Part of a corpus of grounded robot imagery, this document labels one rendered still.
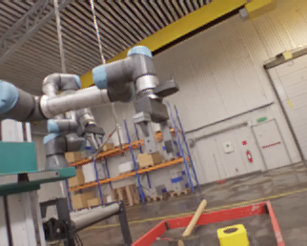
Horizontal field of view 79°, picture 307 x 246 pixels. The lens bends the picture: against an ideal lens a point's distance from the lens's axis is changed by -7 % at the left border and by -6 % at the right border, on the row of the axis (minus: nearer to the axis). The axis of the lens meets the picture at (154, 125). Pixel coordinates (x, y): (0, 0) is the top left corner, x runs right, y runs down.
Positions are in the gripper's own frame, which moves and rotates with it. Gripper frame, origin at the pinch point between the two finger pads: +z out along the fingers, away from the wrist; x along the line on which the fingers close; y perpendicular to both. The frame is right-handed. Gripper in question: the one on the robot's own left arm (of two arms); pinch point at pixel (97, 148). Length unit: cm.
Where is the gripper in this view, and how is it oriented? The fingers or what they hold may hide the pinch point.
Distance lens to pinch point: 101.5
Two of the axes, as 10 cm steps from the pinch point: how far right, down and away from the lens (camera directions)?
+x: 6.4, 1.5, 7.5
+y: 6.2, -6.8, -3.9
